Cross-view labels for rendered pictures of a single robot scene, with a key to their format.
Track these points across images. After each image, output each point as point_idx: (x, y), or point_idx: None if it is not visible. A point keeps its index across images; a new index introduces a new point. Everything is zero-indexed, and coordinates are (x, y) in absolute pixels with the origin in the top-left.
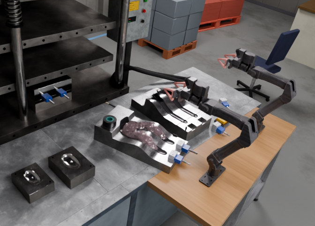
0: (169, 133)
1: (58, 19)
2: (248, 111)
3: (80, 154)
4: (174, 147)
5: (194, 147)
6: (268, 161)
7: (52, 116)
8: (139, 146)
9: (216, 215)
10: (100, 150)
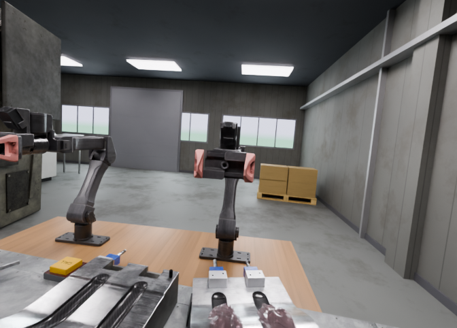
0: (191, 309)
1: None
2: (9, 251)
3: None
4: (230, 288)
5: (180, 286)
6: (156, 227)
7: None
8: (312, 320)
9: (277, 243)
10: None
